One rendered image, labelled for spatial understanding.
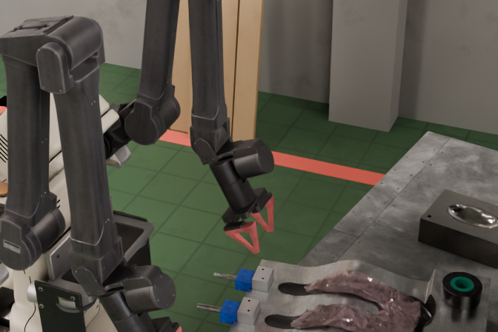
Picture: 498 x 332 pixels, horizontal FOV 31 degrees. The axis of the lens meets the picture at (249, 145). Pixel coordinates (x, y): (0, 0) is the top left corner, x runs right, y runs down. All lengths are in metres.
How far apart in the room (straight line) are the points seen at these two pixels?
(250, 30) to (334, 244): 1.87
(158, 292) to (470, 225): 0.97
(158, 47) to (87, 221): 0.45
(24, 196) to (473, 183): 1.37
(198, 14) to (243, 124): 2.40
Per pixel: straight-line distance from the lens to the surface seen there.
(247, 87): 3.95
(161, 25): 1.68
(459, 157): 2.56
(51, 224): 1.50
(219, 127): 1.74
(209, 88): 1.69
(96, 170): 1.34
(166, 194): 3.80
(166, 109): 1.80
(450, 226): 2.15
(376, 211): 2.30
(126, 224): 1.85
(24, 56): 1.28
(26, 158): 1.39
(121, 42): 4.88
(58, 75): 1.23
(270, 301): 1.92
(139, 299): 1.43
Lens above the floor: 2.11
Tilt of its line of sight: 31 degrees down
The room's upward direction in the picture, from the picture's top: 1 degrees counter-clockwise
